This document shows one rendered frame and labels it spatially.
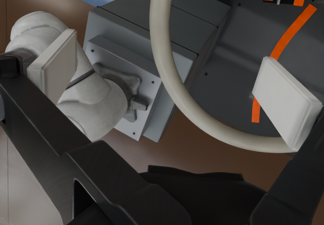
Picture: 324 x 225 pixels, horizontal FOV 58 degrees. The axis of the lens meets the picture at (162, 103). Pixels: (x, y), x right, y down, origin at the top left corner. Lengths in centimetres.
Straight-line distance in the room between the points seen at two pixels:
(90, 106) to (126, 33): 31
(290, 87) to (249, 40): 156
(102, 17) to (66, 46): 87
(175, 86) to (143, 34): 55
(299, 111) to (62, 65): 13
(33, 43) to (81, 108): 20
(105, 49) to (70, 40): 81
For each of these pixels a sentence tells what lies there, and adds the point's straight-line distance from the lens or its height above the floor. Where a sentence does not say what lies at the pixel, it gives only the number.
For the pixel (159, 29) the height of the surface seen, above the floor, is 126.
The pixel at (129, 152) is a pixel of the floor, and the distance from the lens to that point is 248.
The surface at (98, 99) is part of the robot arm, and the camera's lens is 85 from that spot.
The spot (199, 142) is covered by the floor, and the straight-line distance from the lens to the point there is 216.
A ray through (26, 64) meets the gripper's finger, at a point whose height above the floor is 155.
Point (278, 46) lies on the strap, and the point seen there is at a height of 2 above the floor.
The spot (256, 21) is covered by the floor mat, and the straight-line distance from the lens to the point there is 170.
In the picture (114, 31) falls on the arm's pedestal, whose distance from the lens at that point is 104.
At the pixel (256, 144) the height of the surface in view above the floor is 120.
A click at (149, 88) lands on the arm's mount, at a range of 96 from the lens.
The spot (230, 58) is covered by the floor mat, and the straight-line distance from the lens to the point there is 178.
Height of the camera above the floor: 166
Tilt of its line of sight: 53 degrees down
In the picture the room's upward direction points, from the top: 144 degrees counter-clockwise
